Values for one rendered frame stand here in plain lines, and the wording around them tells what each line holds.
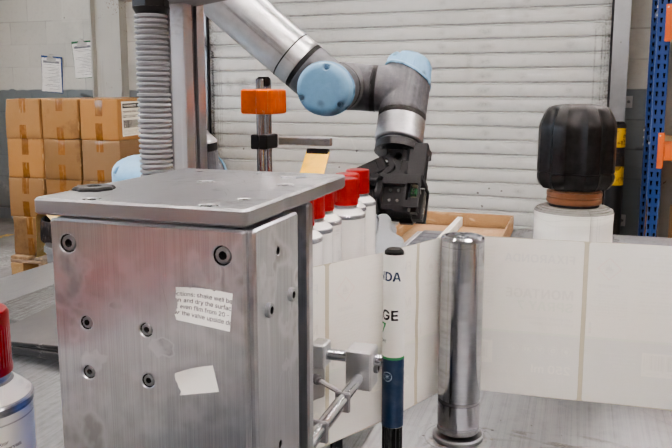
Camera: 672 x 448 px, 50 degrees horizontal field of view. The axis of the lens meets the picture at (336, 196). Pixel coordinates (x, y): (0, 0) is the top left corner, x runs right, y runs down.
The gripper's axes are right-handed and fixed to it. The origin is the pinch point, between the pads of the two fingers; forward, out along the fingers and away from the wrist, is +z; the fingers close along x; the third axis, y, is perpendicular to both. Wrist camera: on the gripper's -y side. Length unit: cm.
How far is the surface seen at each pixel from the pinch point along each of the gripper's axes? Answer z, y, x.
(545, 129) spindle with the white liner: -10.2, 25.2, -25.4
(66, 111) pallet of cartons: -146, -270, 225
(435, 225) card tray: -36, -7, 83
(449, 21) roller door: -271, -61, 323
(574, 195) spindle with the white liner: -3.5, 28.5, -23.0
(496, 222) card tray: -38, 9, 83
